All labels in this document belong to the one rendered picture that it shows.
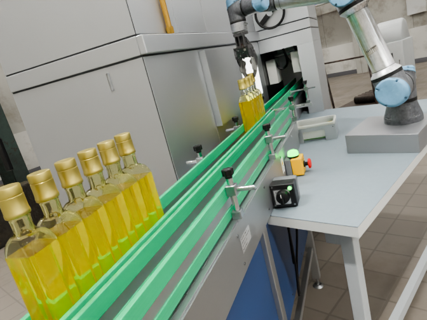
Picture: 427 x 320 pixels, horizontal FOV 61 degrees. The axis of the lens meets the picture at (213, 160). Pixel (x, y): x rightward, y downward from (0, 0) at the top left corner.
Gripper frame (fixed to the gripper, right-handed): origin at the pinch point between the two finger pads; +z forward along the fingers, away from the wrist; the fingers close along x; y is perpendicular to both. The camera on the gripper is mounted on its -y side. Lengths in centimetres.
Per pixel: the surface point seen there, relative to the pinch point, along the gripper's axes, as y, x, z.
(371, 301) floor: 16, 39, 116
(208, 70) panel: 21.3, -12.4, -7.4
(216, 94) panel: 19.2, -11.8, 3.9
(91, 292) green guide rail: 136, 6, 19
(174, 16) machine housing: 36.7, -14.7, -30.2
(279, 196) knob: 67, 19, 36
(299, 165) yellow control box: 37, 22, 36
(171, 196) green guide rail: 95, -2, 21
